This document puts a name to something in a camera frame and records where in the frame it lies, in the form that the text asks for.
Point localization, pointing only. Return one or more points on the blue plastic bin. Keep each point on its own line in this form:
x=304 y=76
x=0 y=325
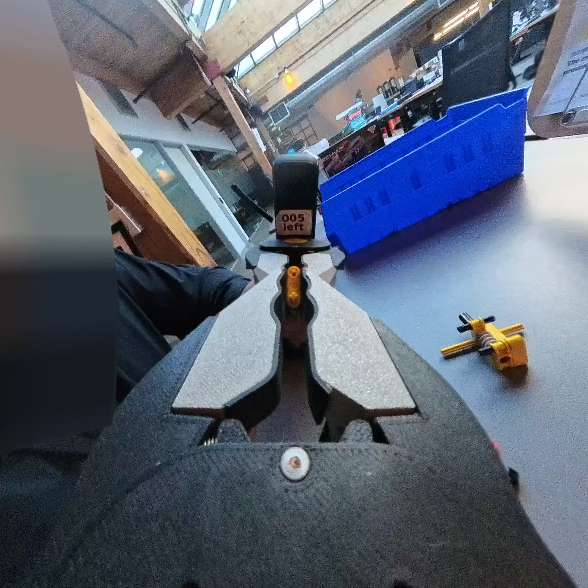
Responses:
x=427 y=179

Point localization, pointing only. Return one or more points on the printed instruction sheet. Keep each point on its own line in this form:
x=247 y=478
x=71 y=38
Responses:
x=569 y=78

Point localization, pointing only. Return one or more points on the black office chair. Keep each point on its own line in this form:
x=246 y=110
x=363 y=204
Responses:
x=477 y=59

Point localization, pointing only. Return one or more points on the black lego box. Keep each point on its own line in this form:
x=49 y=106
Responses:
x=351 y=149

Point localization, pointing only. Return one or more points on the person's dark clothed torso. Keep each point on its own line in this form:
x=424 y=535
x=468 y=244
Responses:
x=133 y=363

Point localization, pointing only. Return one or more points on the person's left forearm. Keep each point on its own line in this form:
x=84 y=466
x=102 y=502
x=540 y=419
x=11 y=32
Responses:
x=183 y=294

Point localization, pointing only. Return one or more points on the yellow lego axle assembly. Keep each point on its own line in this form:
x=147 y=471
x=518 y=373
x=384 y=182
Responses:
x=500 y=344

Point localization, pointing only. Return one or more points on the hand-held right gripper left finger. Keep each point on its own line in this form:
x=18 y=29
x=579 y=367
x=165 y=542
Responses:
x=229 y=358

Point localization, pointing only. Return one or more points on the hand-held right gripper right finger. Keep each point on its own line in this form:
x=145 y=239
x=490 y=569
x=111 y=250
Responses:
x=358 y=358

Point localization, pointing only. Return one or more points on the wooden clipboard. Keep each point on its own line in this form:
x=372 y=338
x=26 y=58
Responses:
x=542 y=82

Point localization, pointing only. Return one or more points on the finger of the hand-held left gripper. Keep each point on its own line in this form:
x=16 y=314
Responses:
x=263 y=274
x=325 y=272

